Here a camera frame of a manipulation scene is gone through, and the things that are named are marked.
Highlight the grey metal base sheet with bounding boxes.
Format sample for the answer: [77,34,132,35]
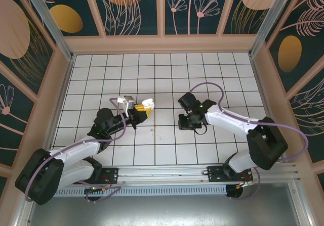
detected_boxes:
[25,183,308,226]

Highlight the perforated grey cable duct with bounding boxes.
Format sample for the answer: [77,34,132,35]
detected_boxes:
[54,185,228,198]

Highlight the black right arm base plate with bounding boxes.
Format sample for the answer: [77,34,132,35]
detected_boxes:
[207,164,254,184]

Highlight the yellow power connector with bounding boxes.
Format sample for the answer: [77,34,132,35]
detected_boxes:
[236,180,254,189]

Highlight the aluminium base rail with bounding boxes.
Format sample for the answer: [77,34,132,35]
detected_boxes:
[73,161,301,186]

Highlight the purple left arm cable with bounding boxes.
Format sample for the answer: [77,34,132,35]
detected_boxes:
[24,97,127,203]

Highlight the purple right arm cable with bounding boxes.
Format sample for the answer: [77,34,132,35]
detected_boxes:
[189,82,309,201]

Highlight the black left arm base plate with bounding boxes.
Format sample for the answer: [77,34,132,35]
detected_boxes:
[97,167,119,185]

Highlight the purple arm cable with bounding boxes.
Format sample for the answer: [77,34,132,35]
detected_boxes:
[189,82,309,201]
[24,97,127,203]

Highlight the small circuit board with LED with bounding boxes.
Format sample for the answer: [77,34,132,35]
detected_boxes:
[84,185,108,196]

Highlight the yellow toy figure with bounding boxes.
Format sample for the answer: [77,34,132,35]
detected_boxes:
[141,98,156,111]

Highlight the aluminium frame post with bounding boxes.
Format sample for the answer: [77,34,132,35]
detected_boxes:
[248,0,303,59]
[20,0,76,61]

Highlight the aluminium side rail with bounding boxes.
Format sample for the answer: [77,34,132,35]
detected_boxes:
[249,54,288,163]
[45,54,76,148]

